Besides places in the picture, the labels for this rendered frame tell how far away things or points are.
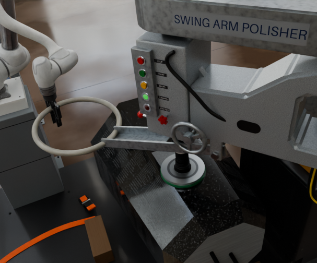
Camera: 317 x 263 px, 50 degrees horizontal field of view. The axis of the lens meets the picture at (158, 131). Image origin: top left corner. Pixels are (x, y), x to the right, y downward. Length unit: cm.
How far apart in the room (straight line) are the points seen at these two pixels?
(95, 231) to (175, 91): 139
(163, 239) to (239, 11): 103
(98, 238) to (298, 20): 182
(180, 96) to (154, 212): 65
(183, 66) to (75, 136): 232
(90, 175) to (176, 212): 146
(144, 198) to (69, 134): 181
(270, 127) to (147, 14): 55
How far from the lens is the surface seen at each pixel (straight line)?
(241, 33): 105
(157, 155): 178
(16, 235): 275
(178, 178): 162
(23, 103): 243
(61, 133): 348
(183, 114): 129
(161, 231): 163
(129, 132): 179
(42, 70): 192
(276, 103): 114
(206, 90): 122
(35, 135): 192
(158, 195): 169
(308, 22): 99
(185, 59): 117
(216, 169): 170
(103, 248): 231
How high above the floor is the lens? 203
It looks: 39 degrees down
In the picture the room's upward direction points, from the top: 7 degrees counter-clockwise
